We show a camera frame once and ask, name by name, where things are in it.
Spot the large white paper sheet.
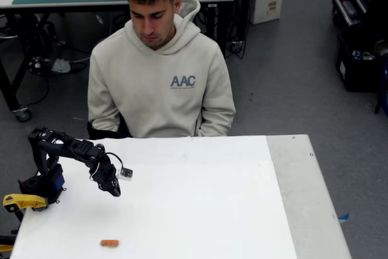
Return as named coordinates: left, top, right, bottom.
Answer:
left=8, top=135, right=298, bottom=259

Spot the yellow clamp with black bar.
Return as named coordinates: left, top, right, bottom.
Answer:
left=2, top=193, right=49, bottom=222

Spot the man in beige hoodie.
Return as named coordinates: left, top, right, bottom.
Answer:
left=87, top=0, right=236, bottom=138

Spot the grey caster wheel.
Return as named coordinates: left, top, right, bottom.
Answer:
left=13, top=106, right=32, bottom=122

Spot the white rag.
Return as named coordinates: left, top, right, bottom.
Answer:
left=51, top=58, right=71, bottom=73

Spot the black storage bin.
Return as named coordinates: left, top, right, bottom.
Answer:
left=335, top=33, right=388, bottom=92

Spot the small white wrist camera board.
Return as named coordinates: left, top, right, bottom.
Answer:
left=116, top=166, right=134, bottom=183

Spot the thin black camera cable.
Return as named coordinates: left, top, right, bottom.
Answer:
left=105, top=152, right=124, bottom=172

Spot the yellow clamp handle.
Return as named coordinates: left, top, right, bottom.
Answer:
left=0, top=234, right=16, bottom=255

